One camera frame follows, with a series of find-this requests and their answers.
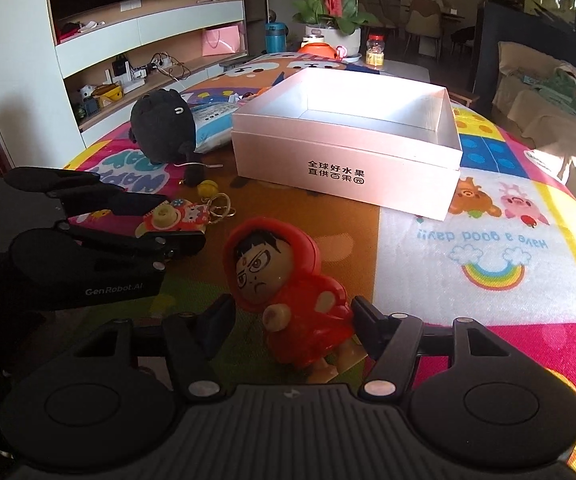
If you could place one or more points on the yellow toy on shelf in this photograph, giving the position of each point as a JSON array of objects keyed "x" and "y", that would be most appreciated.
[{"x": 107, "y": 96}]

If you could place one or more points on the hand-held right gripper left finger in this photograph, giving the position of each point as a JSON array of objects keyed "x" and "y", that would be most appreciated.
[{"x": 219, "y": 321}]

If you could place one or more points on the small yellow ball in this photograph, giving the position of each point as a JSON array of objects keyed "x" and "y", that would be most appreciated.
[{"x": 206, "y": 188}]

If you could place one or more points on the pink paper bag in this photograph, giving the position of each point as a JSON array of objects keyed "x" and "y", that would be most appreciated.
[{"x": 221, "y": 40}]

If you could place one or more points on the clear jar with red lid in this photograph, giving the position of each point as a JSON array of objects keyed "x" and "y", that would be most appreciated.
[{"x": 375, "y": 52}]

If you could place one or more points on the black plush toy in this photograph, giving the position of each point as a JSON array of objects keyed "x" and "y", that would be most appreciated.
[{"x": 160, "y": 125}]

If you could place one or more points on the colourful cartoon play mat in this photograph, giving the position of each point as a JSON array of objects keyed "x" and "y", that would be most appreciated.
[{"x": 418, "y": 260}]

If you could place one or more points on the white wall shelf unit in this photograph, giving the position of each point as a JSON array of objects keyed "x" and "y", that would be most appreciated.
[{"x": 22, "y": 85}]

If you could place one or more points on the green cloth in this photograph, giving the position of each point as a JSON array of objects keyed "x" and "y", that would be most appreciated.
[{"x": 553, "y": 87}]

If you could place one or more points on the red hooded doll toy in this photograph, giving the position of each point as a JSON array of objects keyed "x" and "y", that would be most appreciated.
[{"x": 313, "y": 320}]

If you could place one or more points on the blue and white packet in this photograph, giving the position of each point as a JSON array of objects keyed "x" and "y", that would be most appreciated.
[{"x": 213, "y": 120}]

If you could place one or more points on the beige dining chair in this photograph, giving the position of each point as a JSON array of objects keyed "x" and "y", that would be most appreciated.
[{"x": 425, "y": 22}]

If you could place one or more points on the beige sofa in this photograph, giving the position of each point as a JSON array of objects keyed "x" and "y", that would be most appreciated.
[{"x": 543, "y": 110}]

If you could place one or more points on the white cardboard box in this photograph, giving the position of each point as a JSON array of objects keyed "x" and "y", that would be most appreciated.
[{"x": 343, "y": 170}]

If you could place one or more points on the orange round toy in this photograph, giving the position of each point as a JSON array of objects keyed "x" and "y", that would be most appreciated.
[{"x": 318, "y": 50}]

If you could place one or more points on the white router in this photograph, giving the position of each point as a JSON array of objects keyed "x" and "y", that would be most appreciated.
[{"x": 125, "y": 72}]

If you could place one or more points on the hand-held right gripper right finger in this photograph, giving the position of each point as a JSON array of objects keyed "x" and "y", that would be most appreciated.
[{"x": 368, "y": 327}]

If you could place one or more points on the potted purple orchid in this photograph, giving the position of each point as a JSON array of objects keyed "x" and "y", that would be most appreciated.
[{"x": 333, "y": 10}]

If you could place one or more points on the blue water bottle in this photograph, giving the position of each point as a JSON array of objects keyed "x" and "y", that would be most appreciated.
[{"x": 275, "y": 37}]

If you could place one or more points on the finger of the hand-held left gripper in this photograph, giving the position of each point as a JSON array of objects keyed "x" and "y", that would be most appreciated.
[
  {"x": 117, "y": 247},
  {"x": 92, "y": 200}
]

